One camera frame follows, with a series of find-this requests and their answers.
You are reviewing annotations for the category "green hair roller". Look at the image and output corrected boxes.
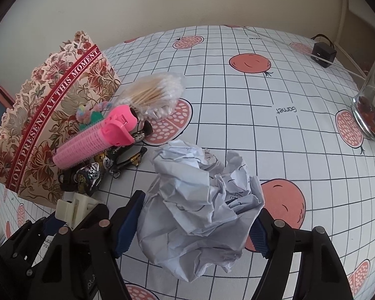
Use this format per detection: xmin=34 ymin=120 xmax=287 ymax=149
xmin=79 ymin=111 xmax=104 ymax=131

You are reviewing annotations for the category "fruit print tablecloth desktop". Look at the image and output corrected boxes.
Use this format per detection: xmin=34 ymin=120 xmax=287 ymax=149
xmin=0 ymin=24 xmax=375 ymax=300

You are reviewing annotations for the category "white paper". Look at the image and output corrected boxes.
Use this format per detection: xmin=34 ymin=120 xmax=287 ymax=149
xmin=137 ymin=140 xmax=266 ymax=283

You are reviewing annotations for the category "clear glass jar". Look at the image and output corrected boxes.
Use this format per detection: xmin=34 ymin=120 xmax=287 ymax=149
xmin=351 ymin=51 xmax=375 ymax=142

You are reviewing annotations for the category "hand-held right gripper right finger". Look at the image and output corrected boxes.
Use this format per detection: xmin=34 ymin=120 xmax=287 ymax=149
xmin=248 ymin=208 xmax=354 ymax=300

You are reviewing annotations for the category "black power adapter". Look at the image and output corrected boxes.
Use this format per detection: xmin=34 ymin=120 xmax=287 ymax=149
xmin=310 ymin=34 xmax=337 ymax=68

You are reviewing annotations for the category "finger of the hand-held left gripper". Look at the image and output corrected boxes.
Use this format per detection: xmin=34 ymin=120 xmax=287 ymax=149
xmin=0 ymin=215 xmax=65 ymax=288

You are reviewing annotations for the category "pink hair roller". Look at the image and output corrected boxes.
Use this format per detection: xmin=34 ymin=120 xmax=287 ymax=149
xmin=52 ymin=104 xmax=139 ymax=168

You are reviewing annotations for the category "pastel braided hair tie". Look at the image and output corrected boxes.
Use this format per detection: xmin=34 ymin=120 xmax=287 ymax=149
xmin=75 ymin=101 xmax=114 ymax=123

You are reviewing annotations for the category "floral paper storage box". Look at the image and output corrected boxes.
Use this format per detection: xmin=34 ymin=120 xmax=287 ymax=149
xmin=0 ymin=30 xmax=122 ymax=208

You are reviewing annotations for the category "white cable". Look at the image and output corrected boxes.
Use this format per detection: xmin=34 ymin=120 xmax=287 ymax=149
xmin=244 ymin=26 xmax=368 ymax=80

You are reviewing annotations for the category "cream door frame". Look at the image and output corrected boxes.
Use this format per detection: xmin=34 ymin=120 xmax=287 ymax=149
xmin=340 ymin=0 xmax=375 ymax=69

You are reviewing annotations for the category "bag of cotton swabs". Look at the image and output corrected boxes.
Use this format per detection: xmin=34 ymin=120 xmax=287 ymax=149
xmin=117 ymin=72 xmax=187 ymax=120

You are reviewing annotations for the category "black patterned hair clip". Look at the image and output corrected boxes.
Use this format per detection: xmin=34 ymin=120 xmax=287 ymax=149
xmin=95 ymin=146 xmax=148 ymax=179
xmin=58 ymin=162 xmax=101 ymax=193

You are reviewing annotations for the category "black gold lipstick tube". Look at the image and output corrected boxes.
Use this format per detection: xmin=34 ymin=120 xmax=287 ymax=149
xmin=129 ymin=121 xmax=154 ymax=146

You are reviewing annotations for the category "white plastic clip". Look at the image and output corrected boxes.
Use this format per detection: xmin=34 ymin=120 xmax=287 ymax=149
xmin=55 ymin=193 xmax=104 ymax=229

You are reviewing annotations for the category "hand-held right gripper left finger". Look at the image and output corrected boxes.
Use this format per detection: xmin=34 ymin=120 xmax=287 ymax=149
xmin=31 ymin=190 xmax=146 ymax=300

